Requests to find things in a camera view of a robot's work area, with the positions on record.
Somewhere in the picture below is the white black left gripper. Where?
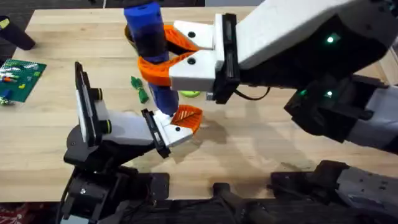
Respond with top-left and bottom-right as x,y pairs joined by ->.
63,101 -> 203,174

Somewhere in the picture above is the green toy vegetable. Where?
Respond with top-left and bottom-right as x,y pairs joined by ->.
130,75 -> 150,105

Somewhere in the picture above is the brown bucket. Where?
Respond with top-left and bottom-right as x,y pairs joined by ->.
124,24 -> 139,52

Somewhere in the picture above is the left wrist upright black plate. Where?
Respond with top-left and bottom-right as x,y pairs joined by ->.
74,61 -> 96,147

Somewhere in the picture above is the green board with toy blocks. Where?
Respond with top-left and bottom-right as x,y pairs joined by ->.
0,58 -> 48,106

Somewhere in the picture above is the black tube with yellow tag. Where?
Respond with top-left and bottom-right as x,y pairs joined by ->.
0,15 -> 36,52

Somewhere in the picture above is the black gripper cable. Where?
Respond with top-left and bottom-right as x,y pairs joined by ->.
234,86 -> 271,101

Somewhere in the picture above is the black rail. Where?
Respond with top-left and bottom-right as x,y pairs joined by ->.
118,182 -> 398,224

